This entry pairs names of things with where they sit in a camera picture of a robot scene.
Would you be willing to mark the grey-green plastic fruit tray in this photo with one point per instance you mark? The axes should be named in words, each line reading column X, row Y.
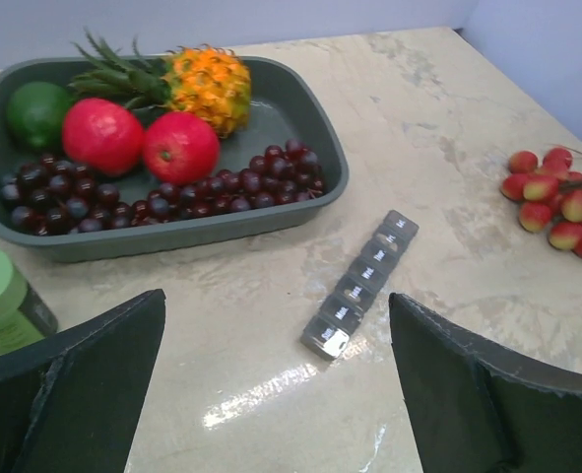
column 282, row 107

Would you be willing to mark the red toy apple left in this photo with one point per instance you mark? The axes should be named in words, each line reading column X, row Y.
column 104, row 135

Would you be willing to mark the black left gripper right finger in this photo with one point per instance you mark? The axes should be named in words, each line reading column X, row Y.
column 477, row 406

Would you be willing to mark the green lidded jar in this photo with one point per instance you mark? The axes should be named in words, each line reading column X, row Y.
column 24, row 317

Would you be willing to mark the dark purple grape bunch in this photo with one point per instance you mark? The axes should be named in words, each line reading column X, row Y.
column 55, row 197

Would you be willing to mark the grey weekly pill organizer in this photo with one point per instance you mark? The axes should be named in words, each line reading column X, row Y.
column 330, row 330

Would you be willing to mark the green toy lime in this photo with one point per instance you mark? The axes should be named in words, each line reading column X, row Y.
column 35, row 113

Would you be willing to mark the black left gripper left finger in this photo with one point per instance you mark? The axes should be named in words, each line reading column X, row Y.
column 71, row 402

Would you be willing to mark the red lychee fruit bunch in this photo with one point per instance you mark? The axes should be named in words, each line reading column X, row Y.
column 548, row 191

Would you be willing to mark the red toy apple right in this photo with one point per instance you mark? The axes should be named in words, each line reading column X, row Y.
column 180, row 148

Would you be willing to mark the orange toy pineapple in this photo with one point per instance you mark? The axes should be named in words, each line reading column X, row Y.
column 210, row 82

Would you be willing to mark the red toy apple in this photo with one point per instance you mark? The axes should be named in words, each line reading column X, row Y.
column 104, row 135
column 180, row 148

